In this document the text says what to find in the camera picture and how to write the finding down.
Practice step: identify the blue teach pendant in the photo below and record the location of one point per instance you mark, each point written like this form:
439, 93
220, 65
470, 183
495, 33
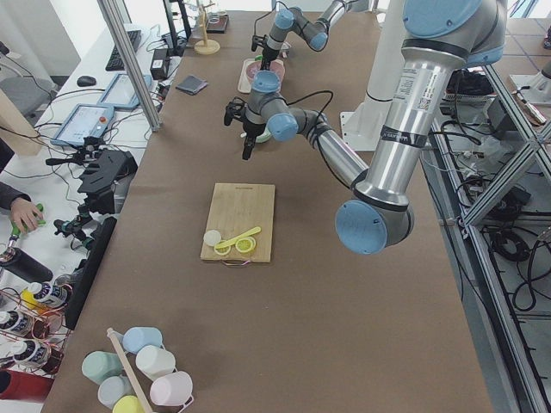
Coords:
84, 121
119, 94

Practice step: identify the cream serving tray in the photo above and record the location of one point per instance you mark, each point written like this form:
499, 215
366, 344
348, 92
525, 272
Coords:
249, 69

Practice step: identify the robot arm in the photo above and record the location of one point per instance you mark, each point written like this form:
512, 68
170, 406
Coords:
315, 34
441, 37

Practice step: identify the aluminium frame post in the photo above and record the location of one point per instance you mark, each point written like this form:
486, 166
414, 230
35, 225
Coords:
112, 17

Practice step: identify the black computer mouse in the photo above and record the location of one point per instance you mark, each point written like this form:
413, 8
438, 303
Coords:
86, 81

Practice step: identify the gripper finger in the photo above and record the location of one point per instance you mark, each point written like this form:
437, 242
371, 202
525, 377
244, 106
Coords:
249, 145

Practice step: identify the yellow plastic cup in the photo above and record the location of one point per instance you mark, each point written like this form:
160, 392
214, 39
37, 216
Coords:
128, 404

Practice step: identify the blue teach pendant far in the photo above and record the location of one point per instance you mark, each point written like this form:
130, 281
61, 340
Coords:
119, 94

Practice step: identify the grey translucent plastic cup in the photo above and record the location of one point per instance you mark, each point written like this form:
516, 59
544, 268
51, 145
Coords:
112, 389

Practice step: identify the wooden mug stand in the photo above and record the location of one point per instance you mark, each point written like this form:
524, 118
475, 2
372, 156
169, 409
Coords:
204, 46

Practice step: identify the lemon slice near handle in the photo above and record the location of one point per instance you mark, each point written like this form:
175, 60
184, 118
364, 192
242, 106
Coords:
245, 245

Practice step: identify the lemon slice under knife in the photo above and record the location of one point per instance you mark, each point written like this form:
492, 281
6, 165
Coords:
222, 251

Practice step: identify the white plastic cup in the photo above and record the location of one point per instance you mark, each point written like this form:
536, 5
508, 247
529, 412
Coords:
155, 362

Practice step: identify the bamboo cutting board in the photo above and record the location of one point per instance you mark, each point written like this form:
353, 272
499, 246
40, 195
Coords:
234, 209

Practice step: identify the person hand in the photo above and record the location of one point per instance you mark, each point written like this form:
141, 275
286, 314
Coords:
25, 214

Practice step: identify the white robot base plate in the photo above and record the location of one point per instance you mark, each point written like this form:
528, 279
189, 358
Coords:
358, 130

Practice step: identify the blue teach pendant near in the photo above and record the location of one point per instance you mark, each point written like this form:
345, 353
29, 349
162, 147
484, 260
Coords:
84, 121

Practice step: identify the blue plastic cup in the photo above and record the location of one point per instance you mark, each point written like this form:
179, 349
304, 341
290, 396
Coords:
136, 338

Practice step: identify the pink plastic cup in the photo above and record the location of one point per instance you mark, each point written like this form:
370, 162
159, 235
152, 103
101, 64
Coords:
174, 389

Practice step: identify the mint green bowl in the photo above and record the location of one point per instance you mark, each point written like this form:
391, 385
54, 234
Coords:
264, 137

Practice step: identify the green plastic cup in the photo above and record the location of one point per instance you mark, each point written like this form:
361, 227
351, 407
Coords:
99, 365

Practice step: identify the metal cutting board handle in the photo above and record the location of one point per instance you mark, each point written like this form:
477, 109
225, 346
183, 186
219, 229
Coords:
236, 263

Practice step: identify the grey folded cloth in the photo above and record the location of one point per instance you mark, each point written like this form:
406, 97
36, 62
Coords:
192, 85

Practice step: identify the yellow plastic knife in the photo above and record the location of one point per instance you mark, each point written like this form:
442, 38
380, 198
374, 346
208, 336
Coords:
233, 240

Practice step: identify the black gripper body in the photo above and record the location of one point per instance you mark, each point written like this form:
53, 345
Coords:
250, 130

